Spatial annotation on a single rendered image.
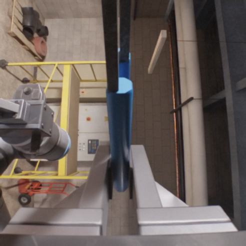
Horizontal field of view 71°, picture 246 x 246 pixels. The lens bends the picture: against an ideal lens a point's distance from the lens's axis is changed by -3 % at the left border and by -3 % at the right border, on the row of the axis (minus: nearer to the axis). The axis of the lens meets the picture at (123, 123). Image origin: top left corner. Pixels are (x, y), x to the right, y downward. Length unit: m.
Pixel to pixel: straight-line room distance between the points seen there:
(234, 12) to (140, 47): 2.20
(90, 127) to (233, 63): 2.93
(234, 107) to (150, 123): 1.94
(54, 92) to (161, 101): 2.54
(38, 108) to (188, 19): 3.74
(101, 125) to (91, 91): 0.83
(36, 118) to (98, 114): 3.62
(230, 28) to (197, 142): 2.03
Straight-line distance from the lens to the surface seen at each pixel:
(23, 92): 0.40
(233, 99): 3.29
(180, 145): 3.81
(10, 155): 0.49
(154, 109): 4.44
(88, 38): 5.18
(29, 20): 4.21
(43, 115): 0.30
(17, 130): 0.31
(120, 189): 0.16
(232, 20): 3.94
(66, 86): 3.05
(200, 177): 3.20
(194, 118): 3.20
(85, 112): 3.95
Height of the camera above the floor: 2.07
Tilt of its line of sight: 1 degrees up
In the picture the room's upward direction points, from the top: 90 degrees clockwise
